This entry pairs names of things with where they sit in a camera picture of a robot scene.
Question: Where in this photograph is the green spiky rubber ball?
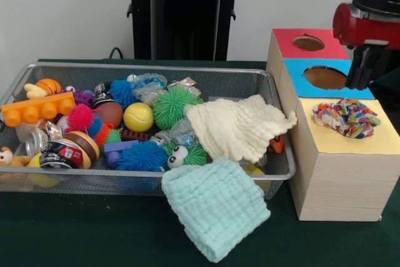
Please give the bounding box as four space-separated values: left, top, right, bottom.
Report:
152 86 204 131

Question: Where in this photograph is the crushed black red can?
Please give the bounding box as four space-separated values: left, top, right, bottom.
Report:
39 140 88 170

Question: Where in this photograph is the green spiky ball with eyes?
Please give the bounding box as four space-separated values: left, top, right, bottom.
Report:
164 140 208 169

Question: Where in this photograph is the orange plastic toy block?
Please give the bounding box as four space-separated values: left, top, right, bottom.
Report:
1 91 77 128

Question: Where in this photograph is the plastic toy hamburger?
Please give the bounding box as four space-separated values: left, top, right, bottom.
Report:
64 130 101 168

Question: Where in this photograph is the black looped cable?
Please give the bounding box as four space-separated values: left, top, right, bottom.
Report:
108 47 126 60

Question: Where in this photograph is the small brown football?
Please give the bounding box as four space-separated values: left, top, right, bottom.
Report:
93 101 125 129

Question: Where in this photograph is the blue spiky rubber ball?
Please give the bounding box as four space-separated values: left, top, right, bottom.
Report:
115 141 169 173

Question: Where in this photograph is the pink spiky rubber ball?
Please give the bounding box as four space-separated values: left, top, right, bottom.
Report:
67 103 96 132

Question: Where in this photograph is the wooden box with three holes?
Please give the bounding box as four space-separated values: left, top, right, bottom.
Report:
266 28 400 222

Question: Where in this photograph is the multicolour polka dot cloth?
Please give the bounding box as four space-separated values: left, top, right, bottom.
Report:
312 98 382 139

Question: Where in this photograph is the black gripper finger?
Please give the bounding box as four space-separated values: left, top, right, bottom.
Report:
345 44 371 90
356 44 388 91

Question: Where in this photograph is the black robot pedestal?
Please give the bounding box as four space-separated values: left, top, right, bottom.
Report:
120 0 253 61

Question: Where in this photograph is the cream waffle cloth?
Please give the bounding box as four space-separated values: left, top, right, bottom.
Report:
186 93 298 163

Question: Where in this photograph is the blue spiky ball with eyes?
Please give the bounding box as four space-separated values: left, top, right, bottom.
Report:
109 79 140 110

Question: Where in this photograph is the mint green waffle cloth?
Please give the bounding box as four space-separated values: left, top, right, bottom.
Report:
161 157 271 263

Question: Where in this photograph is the yellow tennis ball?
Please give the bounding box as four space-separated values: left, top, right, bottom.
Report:
122 102 154 133

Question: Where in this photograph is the dark green table cloth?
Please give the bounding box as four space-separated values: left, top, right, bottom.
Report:
371 66 400 118
0 58 400 267

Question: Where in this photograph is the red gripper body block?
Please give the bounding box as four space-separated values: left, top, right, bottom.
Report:
332 3 400 51

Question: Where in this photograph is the shallow clear mesh bin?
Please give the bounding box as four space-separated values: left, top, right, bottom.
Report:
0 63 296 201

